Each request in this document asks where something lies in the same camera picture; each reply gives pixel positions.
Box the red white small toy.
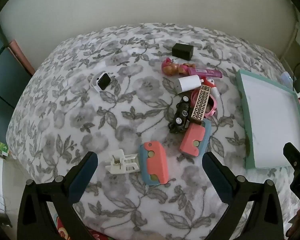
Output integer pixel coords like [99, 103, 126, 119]
[204, 78, 222, 101]

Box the pink and blue toy case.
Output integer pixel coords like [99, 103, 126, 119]
[179, 118, 212, 157]
[139, 141, 170, 186]

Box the white power adapter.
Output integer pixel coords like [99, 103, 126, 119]
[177, 74, 205, 95]

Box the pink-haired doll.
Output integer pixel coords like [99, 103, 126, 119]
[161, 57, 197, 77]

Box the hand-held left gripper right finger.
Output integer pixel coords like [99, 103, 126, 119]
[201, 151, 284, 240]

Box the pink ring bracelet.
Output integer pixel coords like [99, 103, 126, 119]
[190, 87, 218, 120]

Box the white smartwatch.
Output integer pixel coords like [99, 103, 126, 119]
[90, 71, 112, 92]

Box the magenta tube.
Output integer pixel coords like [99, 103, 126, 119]
[187, 67, 223, 78]

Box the white toy chair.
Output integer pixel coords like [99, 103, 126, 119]
[105, 149, 140, 175]

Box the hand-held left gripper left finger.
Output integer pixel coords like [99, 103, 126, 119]
[17, 151, 98, 240]

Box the black toy car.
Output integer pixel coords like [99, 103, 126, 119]
[168, 95, 192, 134]

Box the pink board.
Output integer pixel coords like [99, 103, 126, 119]
[9, 39, 37, 77]

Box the dark cabinet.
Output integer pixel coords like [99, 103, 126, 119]
[0, 17, 35, 155]

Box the small black box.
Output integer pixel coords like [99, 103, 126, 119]
[171, 43, 194, 60]

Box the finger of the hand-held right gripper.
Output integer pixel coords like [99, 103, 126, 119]
[283, 142, 300, 178]

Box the grey floral blanket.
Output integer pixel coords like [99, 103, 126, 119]
[5, 22, 300, 240]

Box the green-rimmed white box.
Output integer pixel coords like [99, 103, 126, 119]
[235, 69, 300, 170]

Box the colourful floor mat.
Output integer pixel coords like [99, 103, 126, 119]
[54, 212, 110, 240]

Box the white device with light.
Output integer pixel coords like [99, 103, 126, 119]
[280, 71, 294, 88]

